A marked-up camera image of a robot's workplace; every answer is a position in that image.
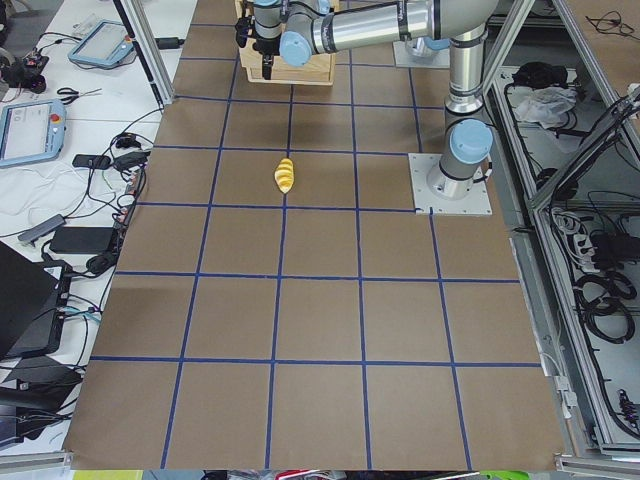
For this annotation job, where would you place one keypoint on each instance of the grey usb hub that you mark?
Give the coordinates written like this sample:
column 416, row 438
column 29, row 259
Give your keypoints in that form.
column 42, row 229

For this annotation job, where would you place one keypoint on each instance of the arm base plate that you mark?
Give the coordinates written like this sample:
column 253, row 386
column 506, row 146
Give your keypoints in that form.
column 436, row 194
column 402, row 59

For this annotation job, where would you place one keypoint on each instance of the yellow toy croissant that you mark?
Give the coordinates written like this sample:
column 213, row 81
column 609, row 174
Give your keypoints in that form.
column 284, row 175

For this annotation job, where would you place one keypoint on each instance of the upper blue teach pendant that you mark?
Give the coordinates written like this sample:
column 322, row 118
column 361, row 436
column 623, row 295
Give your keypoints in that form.
column 106, row 46

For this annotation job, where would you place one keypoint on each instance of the aluminium frame post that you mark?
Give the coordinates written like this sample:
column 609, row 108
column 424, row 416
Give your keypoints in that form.
column 134, row 19

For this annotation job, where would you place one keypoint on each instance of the lower blue teach pendant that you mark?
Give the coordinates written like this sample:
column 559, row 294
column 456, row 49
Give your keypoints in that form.
column 32, row 132

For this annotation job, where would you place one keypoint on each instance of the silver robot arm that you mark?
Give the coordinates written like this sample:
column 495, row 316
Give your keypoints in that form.
column 423, row 48
column 298, row 30

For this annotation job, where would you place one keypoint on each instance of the black scissors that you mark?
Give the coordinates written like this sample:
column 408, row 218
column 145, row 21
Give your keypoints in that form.
column 69, row 95

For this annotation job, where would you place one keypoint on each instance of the blue teach pendant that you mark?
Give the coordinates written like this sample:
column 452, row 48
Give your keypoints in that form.
column 106, row 46
column 32, row 132

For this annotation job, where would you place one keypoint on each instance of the black laptop computer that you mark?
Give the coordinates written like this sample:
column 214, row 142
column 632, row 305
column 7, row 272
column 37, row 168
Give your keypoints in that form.
column 33, row 295

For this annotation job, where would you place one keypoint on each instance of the wooden drawer cabinet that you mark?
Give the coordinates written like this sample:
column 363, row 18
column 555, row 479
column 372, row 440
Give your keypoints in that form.
column 300, row 70

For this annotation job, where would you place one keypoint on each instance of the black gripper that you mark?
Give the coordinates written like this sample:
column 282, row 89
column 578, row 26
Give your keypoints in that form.
column 265, row 45

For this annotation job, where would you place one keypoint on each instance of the white crumpled cloth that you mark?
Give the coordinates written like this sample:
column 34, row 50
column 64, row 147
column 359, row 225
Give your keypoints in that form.
column 548, row 107

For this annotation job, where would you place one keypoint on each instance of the black power adapter brick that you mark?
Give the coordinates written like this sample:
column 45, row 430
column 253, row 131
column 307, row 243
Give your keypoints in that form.
column 82, row 240

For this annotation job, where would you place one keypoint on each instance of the white power strip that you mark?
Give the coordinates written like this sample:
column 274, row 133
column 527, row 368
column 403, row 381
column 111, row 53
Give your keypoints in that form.
column 582, row 246

